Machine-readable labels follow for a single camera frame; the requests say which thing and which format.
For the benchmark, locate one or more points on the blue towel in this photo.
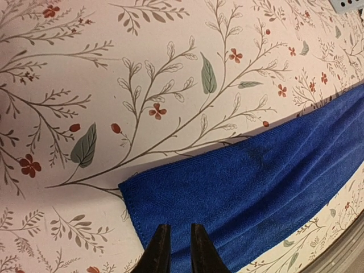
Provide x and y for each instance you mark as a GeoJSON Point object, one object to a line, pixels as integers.
{"type": "Point", "coordinates": [252, 195]}

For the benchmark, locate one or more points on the front aluminium rail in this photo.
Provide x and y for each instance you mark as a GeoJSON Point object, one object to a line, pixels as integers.
{"type": "Point", "coordinates": [341, 254]}

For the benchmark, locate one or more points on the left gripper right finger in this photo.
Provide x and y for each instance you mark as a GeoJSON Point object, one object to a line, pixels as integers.
{"type": "Point", "coordinates": [204, 256]}

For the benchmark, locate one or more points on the light blue plastic basket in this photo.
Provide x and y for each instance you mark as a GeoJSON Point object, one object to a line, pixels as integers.
{"type": "Point", "coordinates": [345, 6]}

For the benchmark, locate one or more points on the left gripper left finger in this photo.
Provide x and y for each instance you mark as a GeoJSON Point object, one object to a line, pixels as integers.
{"type": "Point", "coordinates": [157, 256]}

